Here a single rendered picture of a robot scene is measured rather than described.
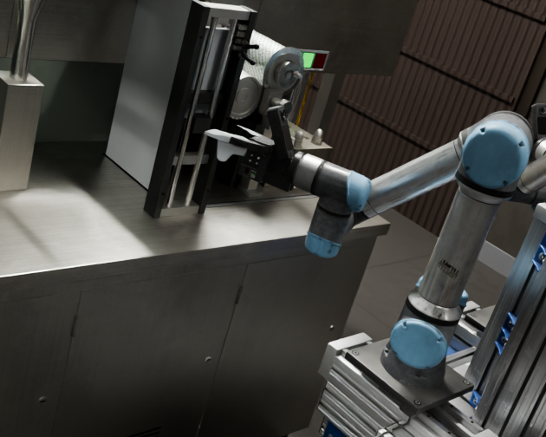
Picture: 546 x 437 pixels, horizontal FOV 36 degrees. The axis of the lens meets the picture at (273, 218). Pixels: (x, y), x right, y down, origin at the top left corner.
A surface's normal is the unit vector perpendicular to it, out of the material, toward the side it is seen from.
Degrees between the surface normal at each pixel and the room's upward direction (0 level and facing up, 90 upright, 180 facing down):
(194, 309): 90
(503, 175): 82
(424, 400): 0
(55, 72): 90
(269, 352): 90
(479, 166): 82
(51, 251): 0
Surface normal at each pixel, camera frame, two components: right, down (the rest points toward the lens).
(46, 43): 0.63, 0.47
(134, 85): -0.73, 0.08
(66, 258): 0.27, -0.88
